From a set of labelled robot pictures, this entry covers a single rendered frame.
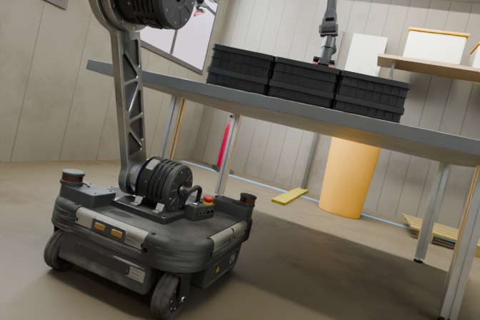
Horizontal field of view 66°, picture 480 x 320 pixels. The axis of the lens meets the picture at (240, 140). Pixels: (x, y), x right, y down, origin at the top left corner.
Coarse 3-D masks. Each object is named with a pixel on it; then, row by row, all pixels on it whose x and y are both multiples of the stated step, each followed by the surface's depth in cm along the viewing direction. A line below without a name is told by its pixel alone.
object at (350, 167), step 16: (336, 144) 338; (352, 144) 327; (336, 160) 335; (352, 160) 327; (368, 160) 328; (336, 176) 334; (352, 176) 328; (368, 176) 332; (336, 192) 333; (352, 192) 329; (336, 208) 332; (352, 208) 331
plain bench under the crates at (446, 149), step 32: (96, 64) 140; (192, 96) 160; (224, 96) 122; (256, 96) 118; (320, 128) 166; (352, 128) 110; (384, 128) 105; (416, 128) 102; (224, 160) 282; (448, 160) 181; (416, 256) 235; (448, 288) 148
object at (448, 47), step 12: (408, 36) 349; (420, 36) 344; (432, 36) 340; (444, 36) 337; (456, 36) 333; (468, 36) 331; (408, 48) 347; (420, 48) 344; (432, 48) 340; (444, 48) 336; (456, 48) 333; (432, 60) 340; (444, 60) 336; (456, 60) 332
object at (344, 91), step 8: (344, 80) 162; (352, 80) 161; (360, 80) 160; (336, 88) 172; (344, 88) 162; (352, 88) 161; (360, 88) 160; (368, 88) 160; (376, 88) 159; (384, 88) 159; (392, 88) 158; (400, 88) 158; (352, 96) 160; (360, 96) 161; (368, 96) 160; (376, 96) 159; (384, 96) 159; (392, 96) 158; (400, 96) 158; (392, 104) 158; (400, 104) 158
